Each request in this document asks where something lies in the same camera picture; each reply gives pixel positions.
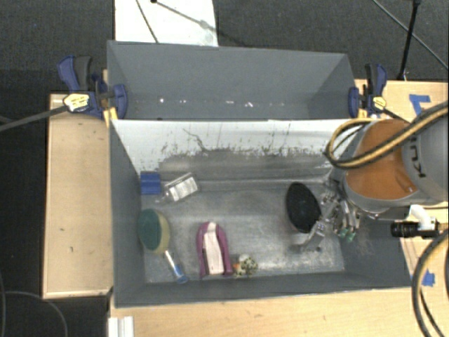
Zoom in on small spotted toy animal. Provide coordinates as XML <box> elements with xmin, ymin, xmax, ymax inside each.
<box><xmin>232</xmin><ymin>253</ymin><xmax>260</xmax><ymax>278</ymax></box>

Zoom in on green and yellow round sponge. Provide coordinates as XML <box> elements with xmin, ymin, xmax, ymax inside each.
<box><xmin>137</xmin><ymin>208</ymin><xmax>172</xmax><ymax>254</ymax></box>

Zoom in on grey metal bin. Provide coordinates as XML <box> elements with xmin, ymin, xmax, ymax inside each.
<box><xmin>105</xmin><ymin>39</ymin><xmax>412</xmax><ymax>308</ymax></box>

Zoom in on pale wood board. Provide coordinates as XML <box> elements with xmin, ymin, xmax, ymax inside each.
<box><xmin>41</xmin><ymin>93</ymin><xmax>115</xmax><ymax>300</ymax></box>

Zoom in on black cylinder on white bracket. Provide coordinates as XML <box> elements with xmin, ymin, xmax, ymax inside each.
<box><xmin>390</xmin><ymin>204</ymin><xmax>440</xmax><ymax>239</ymax></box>

